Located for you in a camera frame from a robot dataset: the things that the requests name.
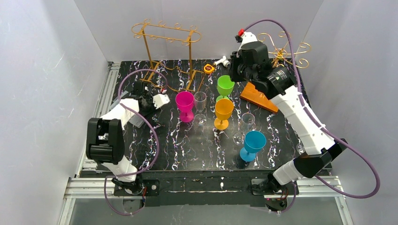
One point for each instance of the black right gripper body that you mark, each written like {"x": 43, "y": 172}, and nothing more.
{"x": 235, "y": 71}

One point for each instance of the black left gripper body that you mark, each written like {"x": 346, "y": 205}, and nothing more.
{"x": 144, "y": 101}

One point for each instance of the clear wine glass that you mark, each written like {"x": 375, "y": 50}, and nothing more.
{"x": 200, "y": 102}
{"x": 246, "y": 124}

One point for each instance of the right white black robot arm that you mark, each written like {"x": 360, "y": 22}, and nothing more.
{"x": 320, "y": 149}

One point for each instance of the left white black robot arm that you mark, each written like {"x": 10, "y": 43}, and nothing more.
{"x": 105, "y": 142}

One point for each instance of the green plastic wine glass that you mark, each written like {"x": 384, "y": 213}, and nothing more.
{"x": 224, "y": 87}

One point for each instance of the orange plastic wine glass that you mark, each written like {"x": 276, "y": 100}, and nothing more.
{"x": 223, "y": 111}

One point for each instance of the magenta plastic wine glass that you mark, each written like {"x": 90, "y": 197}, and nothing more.
{"x": 185, "y": 101}

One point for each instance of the gold rectangular hanging rack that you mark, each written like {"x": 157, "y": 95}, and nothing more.
{"x": 169, "y": 47}

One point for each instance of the blue plastic wine glass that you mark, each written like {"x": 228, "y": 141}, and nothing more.
{"x": 254, "y": 142}

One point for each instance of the white pipe fitting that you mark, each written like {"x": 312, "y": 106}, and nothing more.
{"x": 224, "y": 61}

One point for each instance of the clear plastic screw box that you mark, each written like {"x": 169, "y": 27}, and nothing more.
{"x": 135, "y": 120}

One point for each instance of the yellow tape measure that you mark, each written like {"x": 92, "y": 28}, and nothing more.
{"x": 208, "y": 69}

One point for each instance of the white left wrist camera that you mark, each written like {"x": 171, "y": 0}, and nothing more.
{"x": 161, "y": 99}

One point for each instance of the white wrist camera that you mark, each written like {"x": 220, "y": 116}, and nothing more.
{"x": 161, "y": 99}
{"x": 244, "y": 37}

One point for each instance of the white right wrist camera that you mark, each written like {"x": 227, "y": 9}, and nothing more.
{"x": 244, "y": 37}

